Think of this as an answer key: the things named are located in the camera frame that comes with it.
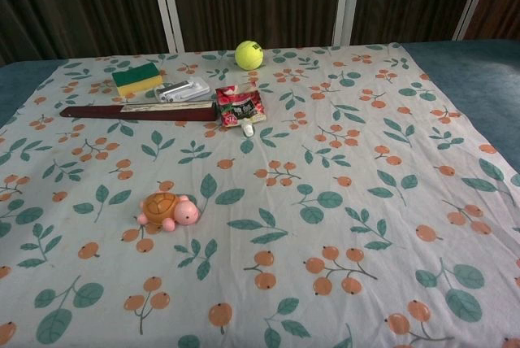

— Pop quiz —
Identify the floral fruit print tablecloth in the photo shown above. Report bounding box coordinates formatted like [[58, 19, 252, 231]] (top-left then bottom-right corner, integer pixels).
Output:
[[0, 41, 520, 348]]

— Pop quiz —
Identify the yellow-green tennis ball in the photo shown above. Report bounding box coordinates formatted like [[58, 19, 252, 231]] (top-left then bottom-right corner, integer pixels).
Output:
[[234, 40, 265, 71]]

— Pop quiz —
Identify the pink turtle toy orange shell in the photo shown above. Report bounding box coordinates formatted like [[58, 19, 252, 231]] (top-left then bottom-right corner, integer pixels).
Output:
[[135, 191, 201, 232]]

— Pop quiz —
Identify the green and yellow sponge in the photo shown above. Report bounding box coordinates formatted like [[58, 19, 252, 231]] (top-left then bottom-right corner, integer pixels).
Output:
[[111, 62, 165, 101]]

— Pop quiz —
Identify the red drink pouch white cap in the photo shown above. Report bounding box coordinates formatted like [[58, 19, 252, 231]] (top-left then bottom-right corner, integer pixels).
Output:
[[214, 83, 267, 138]]

